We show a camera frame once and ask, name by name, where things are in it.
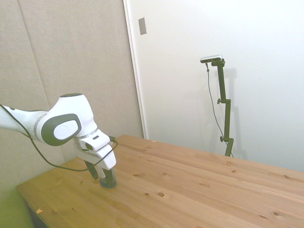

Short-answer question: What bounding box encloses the grey wall plate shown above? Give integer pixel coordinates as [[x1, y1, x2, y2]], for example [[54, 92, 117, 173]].
[[138, 17, 147, 36]]

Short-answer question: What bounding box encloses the green chair seat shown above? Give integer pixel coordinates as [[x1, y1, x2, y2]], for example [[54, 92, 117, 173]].
[[0, 190, 34, 228]]

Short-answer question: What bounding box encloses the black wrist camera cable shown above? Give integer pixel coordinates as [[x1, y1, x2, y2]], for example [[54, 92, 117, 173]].
[[0, 104, 119, 172]]

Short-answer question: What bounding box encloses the silver exterior camera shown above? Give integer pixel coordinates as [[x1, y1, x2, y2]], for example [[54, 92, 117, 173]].
[[200, 54, 223, 64]]

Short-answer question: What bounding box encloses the dark green camera stand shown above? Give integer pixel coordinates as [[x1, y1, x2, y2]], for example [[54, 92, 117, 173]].
[[211, 59, 234, 157]]

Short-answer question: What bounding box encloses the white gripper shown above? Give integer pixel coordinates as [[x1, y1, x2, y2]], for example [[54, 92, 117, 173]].
[[73, 137, 117, 186]]

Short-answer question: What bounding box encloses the white door frame strip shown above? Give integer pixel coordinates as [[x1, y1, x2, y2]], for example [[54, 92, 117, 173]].
[[123, 0, 148, 140]]

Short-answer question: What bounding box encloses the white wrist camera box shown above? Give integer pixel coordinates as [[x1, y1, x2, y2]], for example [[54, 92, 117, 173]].
[[79, 129, 112, 152]]

